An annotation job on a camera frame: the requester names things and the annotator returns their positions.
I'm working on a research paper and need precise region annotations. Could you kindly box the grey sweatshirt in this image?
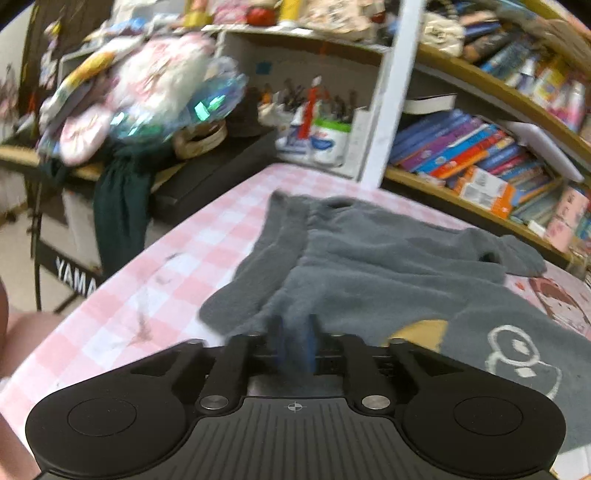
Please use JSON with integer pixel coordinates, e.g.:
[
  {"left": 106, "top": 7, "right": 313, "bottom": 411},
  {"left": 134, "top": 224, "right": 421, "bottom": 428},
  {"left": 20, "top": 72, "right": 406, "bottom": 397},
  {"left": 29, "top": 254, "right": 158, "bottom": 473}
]
[{"left": 199, "top": 192, "right": 590, "bottom": 450}]

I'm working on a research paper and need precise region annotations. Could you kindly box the pink cartoon table mat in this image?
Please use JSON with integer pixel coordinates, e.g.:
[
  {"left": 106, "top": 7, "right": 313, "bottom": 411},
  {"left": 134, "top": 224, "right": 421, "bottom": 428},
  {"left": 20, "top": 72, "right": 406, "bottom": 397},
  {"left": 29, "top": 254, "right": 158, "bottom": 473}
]
[{"left": 0, "top": 162, "right": 591, "bottom": 480}]

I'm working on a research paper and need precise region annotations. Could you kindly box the black yamaha keyboard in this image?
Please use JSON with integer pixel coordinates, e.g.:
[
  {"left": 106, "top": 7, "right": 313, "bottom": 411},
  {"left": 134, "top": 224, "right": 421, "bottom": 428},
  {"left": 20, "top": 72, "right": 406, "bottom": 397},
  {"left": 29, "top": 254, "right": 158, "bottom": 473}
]
[{"left": 34, "top": 131, "right": 276, "bottom": 300}]

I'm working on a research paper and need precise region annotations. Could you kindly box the dark green cloth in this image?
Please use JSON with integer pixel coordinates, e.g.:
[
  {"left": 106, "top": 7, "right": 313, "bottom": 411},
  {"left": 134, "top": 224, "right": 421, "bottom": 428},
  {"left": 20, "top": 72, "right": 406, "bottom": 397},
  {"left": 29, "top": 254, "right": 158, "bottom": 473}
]
[{"left": 93, "top": 141, "right": 155, "bottom": 277}]

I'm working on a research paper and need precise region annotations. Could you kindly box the white green lid jar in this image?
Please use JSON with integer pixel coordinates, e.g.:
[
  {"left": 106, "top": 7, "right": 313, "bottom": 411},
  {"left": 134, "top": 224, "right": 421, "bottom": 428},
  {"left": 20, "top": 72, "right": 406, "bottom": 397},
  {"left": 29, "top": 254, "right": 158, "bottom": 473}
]
[{"left": 310, "top": 118, "right": 352, "bottom": 167}]

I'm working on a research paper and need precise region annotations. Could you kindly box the orange white box lower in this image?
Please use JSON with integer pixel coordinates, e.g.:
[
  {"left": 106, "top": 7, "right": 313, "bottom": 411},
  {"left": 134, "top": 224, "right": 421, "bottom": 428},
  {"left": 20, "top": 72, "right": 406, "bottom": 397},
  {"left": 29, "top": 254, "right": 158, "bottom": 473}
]
[{"left": 454, "top": 180, "right": 514, "bottom": 219}]

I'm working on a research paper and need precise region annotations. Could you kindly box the orange white box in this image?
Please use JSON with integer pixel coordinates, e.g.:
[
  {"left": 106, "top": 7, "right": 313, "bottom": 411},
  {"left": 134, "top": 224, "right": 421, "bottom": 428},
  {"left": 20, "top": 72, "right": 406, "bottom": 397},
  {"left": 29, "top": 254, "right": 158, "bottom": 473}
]
[
  {"left": 454, "top": 180, "right": 514, "bottom": 219},
  {"left": 461, "top": 164, "right": 518, "bottom": 209}
]

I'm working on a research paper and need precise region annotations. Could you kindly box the orange white box upper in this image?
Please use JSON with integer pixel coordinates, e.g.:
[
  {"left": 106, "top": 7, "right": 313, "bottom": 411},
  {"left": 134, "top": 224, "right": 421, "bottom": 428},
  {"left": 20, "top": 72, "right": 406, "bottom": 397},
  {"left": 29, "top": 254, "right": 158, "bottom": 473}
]
[{"left": 461, "top": 164, "right": 518, "bottom": 209}]

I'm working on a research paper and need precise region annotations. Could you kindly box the pink sticker tumbler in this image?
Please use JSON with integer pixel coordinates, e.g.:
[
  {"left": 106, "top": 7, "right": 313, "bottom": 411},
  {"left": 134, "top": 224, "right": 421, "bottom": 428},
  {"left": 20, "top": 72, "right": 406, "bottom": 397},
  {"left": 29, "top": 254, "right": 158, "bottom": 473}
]
[{"left": 544, "top": 186, "right": 590, "bottom": 253}]

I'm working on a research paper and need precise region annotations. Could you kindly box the white plush toy bundle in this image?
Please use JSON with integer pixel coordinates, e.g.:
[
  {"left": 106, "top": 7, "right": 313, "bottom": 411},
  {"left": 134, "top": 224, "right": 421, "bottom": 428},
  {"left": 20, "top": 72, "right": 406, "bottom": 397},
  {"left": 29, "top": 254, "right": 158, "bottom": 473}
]
[{"left": 37, "top": 32, "right": 247, "bottom": 167}]

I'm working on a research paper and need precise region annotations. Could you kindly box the white wooden bookshelf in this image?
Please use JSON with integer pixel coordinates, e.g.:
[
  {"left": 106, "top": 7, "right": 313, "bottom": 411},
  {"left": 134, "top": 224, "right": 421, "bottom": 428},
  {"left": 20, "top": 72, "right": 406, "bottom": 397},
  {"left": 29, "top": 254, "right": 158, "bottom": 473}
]
[{"left": 205, "top": 1, "right": 590, "bottom": 265}]

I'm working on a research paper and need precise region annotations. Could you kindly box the white quilted mini bag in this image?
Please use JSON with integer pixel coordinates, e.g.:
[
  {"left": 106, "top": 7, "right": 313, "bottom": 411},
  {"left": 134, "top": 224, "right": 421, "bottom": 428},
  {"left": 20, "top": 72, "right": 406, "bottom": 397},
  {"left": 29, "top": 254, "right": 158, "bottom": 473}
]
[{"left": 420, "top": 12, "right": 465, "bottom": 57}]

